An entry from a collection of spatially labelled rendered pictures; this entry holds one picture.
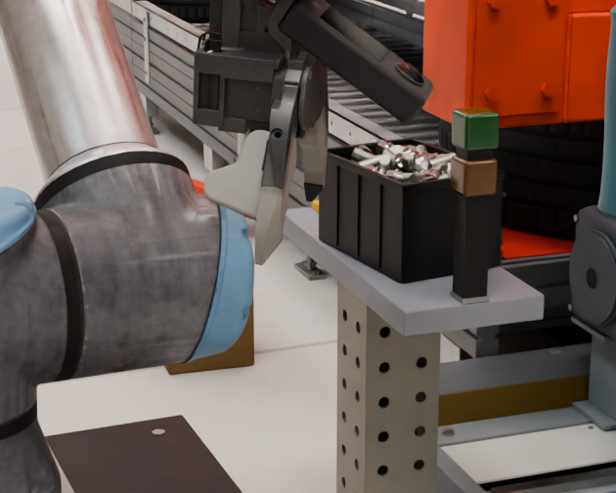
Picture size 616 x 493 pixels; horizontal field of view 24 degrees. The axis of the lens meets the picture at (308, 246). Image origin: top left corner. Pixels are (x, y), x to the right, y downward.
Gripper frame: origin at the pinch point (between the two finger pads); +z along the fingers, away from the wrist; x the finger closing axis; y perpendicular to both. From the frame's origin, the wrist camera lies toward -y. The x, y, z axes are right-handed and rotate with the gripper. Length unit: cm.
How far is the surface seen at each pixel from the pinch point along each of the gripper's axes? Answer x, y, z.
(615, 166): -73, -22, 13
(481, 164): -47.3, -8.5, 7.3
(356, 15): -375, 72, 60
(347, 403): -65, 7, 46
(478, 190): -47.1, -8.5, 10.0
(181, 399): -111, 45, 75
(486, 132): -47.7, -8.6, 3.8
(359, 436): -61, 5, 49
